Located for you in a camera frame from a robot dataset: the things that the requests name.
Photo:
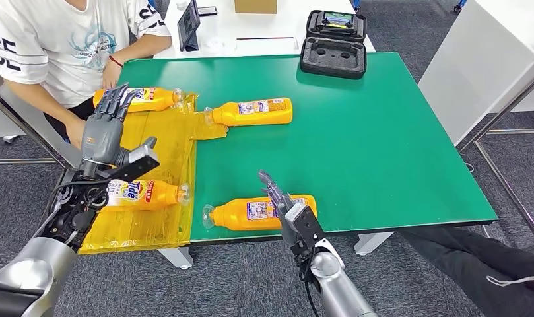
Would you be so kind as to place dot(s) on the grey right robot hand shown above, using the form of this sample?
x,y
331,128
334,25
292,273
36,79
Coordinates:
x,y
280,205

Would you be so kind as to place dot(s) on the person's right hand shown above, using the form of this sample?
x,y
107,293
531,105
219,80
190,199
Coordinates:
x,y
76,131

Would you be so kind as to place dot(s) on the person's left hand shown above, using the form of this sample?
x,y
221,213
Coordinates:
x,y
112,75

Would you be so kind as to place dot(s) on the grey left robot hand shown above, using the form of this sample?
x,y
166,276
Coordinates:
x,y
102,140

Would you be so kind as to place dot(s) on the orange detergent bottle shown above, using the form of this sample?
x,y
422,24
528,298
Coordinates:
x,y
231,115
161,196
231,216
157,99

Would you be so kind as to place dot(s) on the black smartphone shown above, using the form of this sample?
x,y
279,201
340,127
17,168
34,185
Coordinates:
x,y
207,11

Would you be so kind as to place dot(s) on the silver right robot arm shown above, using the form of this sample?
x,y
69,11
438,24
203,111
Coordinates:
x,y
336,288

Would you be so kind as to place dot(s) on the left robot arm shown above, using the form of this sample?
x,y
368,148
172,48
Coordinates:
x,y
39,271

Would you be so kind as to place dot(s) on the yellow taped cardboard mat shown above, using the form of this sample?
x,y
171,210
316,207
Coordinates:
x,y
161,144

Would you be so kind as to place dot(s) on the person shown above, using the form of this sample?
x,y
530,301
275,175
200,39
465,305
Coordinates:
x,y
52,48

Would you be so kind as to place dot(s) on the black tablet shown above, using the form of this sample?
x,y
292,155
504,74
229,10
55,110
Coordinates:
x,y
188,24

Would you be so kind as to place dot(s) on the white table foot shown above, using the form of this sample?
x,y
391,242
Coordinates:
x,y
176,259
371,243

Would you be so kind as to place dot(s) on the crumpled white paper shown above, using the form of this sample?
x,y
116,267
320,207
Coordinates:
x,y
214,43

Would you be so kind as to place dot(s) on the black foam-lined case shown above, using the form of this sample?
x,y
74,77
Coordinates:
x,y
333,66

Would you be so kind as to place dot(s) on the white table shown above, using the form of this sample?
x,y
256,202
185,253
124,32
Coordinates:
x,y
258,27

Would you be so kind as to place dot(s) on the white flat panel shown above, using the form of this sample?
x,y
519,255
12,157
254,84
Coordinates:
x,y
266,47

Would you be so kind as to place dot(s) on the brown cardboard box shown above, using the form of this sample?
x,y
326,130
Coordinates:
x,y
255,6

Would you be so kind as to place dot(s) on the black handheld controller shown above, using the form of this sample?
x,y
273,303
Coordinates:
x,y
337,19

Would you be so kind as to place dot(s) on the black garment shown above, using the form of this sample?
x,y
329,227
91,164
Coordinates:
x,y
489,271

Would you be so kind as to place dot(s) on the steel table frame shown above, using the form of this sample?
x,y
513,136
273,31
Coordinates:
x,y
52,144
507,187

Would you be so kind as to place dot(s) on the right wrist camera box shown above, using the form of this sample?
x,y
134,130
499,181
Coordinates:
x,y
308,232

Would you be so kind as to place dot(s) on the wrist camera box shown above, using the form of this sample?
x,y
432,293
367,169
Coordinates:
x,y
140,157
308,232

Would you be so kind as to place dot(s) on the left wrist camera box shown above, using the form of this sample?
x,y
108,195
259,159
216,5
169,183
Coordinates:
x,y
140,157

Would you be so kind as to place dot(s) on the blue frame foot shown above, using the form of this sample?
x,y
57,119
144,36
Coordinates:
x,y
151,4
356,4
460,5

